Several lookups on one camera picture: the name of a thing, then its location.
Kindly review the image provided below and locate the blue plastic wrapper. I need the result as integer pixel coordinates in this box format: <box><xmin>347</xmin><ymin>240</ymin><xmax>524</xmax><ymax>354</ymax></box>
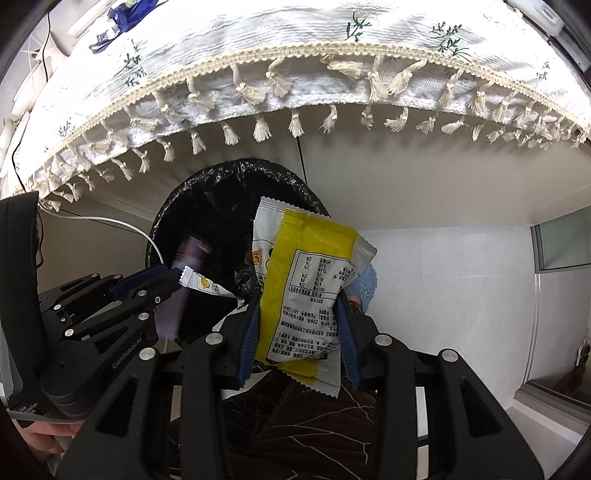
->
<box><xmin>90</xmin><ymin>0</ymin><xmax>160</xmax><ymax>54</ymax></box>

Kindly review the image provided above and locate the purple packet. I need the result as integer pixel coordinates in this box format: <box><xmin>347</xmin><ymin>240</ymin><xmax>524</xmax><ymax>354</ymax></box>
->
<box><xmin>154</xmin><ymin>234</ymin><xmax>214</xmax><ymax>341</ymax></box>

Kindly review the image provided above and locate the white floral fringed tablecloth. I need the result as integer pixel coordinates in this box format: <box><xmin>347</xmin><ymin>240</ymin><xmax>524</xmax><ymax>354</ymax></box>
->
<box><xmin>14</xmin><ymin>0</ymin><xmax>591</xmax><ymax>213</ymax></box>

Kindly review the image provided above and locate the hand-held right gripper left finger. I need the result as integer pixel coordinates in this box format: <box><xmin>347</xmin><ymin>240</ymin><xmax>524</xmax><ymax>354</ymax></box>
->
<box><xmin>55</xmin><ymin>295</ymin><xmax>262</xmax><ymax>480</ymax></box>

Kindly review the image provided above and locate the grey glass door panel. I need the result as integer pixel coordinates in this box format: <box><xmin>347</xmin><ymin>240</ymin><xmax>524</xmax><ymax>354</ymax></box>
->
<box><xmin>530</xmin><ymin>210</ymin><xmax>591</xmax><ymax>273</ymax></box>

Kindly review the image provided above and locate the blue slipper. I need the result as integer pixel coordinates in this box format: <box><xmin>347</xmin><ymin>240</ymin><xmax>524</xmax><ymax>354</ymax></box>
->
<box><xmin>346</xmin><ymin>263</ymin><xmax>378</xmax><ymax>315</ymax></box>

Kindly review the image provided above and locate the yellow white snack packet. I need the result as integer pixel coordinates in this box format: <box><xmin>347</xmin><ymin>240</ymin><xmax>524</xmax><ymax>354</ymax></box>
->
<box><xmin>252</xmin><ymin>196</ymin><xmax>377</xmax><ymax>398</ymax></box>

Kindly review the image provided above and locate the bin with black bag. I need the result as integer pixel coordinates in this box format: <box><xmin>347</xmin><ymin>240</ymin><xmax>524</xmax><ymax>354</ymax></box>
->
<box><xmin>147</xmin><ymin>158</ymin><xmax>333</xmax><ymax>352</ymax></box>

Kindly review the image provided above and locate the small white sachet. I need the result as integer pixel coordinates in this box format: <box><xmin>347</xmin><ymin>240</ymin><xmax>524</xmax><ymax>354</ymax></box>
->
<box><xmin>179</xmin><ymin>267</ymin><xmax>238</xmax><ymax>298</ymax></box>

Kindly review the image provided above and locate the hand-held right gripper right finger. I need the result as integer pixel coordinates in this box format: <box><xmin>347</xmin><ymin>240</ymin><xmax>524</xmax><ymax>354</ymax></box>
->
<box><xmin>333</xmin><ymin>293</ymin><xmax>543</xmax><ymax>480</ymax></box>

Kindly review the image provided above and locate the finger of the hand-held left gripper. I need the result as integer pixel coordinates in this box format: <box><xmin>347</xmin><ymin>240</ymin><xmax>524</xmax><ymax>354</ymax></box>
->
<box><xmin>39</xmin><ymin>264</ymin><xmax>182</xmax><ymax>319</ymax></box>
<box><xmin>55</xmin><ymin>281</ymin><xmax>185</xmax><ymax>344</ymax></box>

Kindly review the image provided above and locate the person's left hand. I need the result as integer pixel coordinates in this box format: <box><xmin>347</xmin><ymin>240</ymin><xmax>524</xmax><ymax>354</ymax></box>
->
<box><xmin>16</xmin><ymin>418</ymin><xmax>81</xmax><ymax>455</ymax></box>

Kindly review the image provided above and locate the white cable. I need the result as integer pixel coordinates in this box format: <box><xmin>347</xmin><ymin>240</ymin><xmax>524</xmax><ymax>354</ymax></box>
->
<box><xmin>39</xmin><ymin>205</ymin><xmax>166</xmax><ymax>268</ymax></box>

